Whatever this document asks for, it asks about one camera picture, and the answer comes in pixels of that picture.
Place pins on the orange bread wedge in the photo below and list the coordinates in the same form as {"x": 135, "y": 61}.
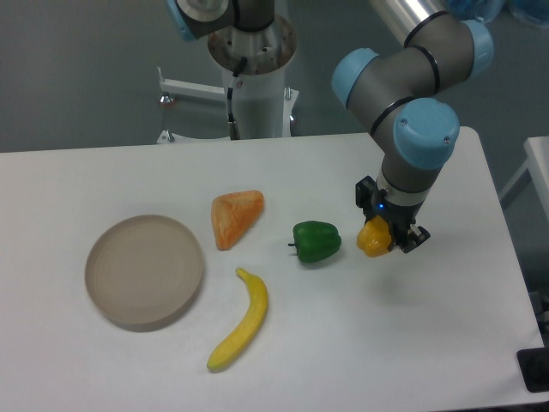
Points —
{"x": 233, "y": 214}

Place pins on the beige round plate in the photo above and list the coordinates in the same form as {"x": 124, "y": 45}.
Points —
{"x": 144, "y": 272}

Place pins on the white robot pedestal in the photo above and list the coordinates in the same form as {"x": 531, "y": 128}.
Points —
{"x": 253, "y": 68}

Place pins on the yellow banana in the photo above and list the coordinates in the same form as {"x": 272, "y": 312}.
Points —
{"x": 238, "y": 340}

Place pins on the yellow bell pepper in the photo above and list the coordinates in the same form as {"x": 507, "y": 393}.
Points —
{"x": 374, "y": 238}

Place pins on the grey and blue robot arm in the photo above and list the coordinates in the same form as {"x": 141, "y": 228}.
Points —
{"x": 394, "y": 98}

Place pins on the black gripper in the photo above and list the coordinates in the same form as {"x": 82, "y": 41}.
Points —
{"x": 392, "y": 212}

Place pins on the white side table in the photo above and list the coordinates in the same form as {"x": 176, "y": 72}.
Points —
{"x": 533, "y": 170}

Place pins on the black device at edge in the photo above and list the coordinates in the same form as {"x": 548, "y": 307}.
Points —
{"x": 533, "y": 363}

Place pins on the green bell pepper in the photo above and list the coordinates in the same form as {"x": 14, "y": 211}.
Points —
{"x": 315, "y": 241}

